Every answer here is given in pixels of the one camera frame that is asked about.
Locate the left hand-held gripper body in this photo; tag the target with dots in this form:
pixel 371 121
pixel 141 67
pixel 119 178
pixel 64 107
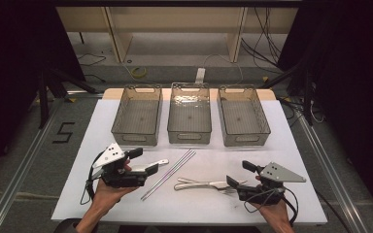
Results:
pixel 116 177

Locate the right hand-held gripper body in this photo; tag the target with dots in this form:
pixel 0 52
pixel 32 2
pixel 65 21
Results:
pixel 262 192

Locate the metal chopstick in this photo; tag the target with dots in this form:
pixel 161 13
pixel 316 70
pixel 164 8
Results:
pixel 165 173
pixel 169 176

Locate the clear plastic bin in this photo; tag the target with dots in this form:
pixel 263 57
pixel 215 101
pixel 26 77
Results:
pixel 241 121
pixel 137 121
pixel 189 119

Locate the metal fork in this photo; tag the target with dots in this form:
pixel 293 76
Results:
pixel 184 180

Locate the person's left hand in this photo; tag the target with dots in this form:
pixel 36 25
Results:
pixel 108 195

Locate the person's right hand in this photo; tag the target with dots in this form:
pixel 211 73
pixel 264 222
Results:
pixel 273 213

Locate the white table mat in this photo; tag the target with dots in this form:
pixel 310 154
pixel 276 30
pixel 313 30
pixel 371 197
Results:
pixel 191 210

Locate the yellow tape roll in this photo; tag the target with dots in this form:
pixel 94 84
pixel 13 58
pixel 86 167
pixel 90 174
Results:
pixel 139 72

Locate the black metal stand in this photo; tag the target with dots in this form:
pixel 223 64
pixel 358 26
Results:
pixel 43 100
pixel 307 103

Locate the white power strip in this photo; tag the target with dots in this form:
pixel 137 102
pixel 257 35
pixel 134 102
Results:
pixel 200 75

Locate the dark curtain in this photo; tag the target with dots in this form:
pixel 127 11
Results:
pixel 13 64
pixel 353 81

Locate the wooden shelf unit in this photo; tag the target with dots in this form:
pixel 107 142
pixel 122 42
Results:
pixel 175 19

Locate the metal floor rail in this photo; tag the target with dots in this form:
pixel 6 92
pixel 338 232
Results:
pixel 19 174
pixel 333 178

